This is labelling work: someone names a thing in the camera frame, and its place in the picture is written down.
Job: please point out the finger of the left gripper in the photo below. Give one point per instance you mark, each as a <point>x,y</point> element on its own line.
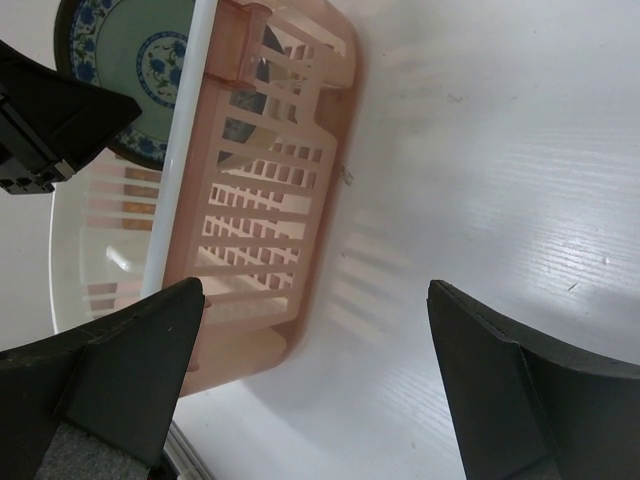
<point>77,120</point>

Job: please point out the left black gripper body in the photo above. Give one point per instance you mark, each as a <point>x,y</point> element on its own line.
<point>28,165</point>

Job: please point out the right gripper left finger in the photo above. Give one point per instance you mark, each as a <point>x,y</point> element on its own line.
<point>97,401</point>

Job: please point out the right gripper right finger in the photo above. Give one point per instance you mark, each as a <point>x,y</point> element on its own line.
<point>526,405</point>

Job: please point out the blue patterned plate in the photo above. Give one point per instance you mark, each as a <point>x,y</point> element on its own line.
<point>136,48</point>

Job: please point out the white pink dish rack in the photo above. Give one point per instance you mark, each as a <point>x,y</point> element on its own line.
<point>263,108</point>

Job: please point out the aluminium rail frame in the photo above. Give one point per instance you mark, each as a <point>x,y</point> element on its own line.
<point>183,457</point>

